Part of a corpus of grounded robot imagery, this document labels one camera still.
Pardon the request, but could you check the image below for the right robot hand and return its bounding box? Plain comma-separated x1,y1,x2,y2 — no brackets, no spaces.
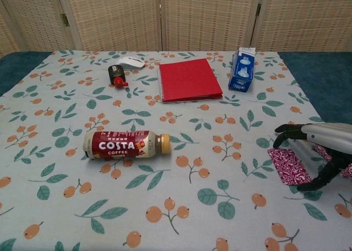
273,123,352,192

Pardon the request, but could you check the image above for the floral tablecloth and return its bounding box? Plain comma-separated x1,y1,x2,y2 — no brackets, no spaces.
0,50,352,251

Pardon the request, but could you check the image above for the blue and white carton box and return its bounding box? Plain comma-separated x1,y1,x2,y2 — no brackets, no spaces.
228,47,258,93

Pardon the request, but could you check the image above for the red spiral notebook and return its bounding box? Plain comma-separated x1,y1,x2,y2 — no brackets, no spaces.
157,58,223,103

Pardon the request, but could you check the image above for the Costa coffee bottle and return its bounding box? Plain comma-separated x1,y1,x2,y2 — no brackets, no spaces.
83,130,172,160

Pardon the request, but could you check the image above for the white computer mouse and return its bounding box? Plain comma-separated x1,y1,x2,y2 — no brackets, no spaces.
115,56,146,70

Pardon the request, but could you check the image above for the black bottle with red cap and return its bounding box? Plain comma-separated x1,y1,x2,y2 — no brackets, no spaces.
107,64,129,89

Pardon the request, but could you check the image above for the woven folding screen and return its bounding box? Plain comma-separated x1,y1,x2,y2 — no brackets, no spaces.
0,0,352,53

